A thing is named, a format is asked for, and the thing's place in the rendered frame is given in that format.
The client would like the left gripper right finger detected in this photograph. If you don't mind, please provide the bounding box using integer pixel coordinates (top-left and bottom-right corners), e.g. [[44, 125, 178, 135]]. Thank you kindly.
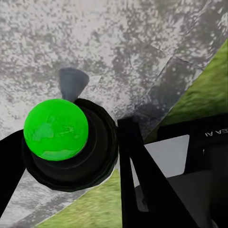
[[118, 127, 198, 228]]

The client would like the insectifuge atomizer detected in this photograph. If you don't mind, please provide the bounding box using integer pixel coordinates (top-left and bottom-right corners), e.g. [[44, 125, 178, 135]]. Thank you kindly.
[[21, 67, 120, 192]]

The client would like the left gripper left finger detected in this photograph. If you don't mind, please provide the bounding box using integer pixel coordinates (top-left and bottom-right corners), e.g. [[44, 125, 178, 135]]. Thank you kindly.
[[0, 130, 26, 217]]

